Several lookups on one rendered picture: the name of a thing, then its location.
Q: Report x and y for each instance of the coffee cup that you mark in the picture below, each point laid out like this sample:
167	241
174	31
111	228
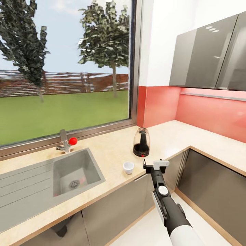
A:
128	167

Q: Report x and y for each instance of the electric kettle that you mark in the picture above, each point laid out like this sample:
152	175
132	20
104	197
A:
141	145

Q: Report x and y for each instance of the fixed window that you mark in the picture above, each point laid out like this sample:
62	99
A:
67	64

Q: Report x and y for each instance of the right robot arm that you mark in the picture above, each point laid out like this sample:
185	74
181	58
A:
172	215

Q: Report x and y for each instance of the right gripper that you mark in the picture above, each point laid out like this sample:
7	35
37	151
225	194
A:
152	171

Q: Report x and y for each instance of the cabinet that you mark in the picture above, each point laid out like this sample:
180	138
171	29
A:
217	190
212	56
102	221

